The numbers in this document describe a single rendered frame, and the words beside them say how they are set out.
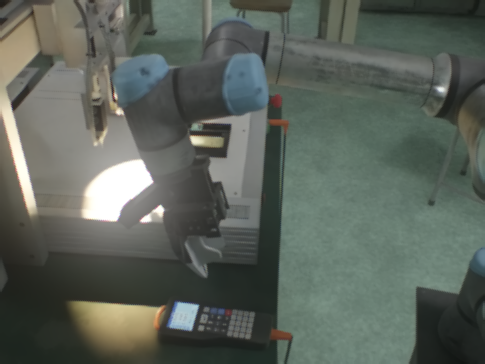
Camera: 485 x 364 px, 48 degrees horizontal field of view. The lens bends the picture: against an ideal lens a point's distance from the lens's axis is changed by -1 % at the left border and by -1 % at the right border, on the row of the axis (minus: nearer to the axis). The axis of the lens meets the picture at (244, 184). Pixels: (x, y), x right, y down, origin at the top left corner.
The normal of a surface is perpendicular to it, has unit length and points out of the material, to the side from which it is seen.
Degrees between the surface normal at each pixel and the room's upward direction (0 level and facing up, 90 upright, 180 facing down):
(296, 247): 0
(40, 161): 0
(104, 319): 0
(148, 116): 89
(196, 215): 90
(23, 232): 90
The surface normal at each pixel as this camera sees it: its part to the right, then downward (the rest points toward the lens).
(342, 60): 0.04, -0.14
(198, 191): -0.16, 0.58
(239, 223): 0.02, -0.81
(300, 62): 0.00, 0.20
